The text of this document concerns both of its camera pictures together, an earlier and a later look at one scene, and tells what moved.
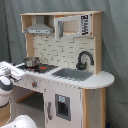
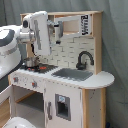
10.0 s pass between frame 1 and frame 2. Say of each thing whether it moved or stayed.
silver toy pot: stayed
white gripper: moved
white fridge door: stayed
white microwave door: stayed
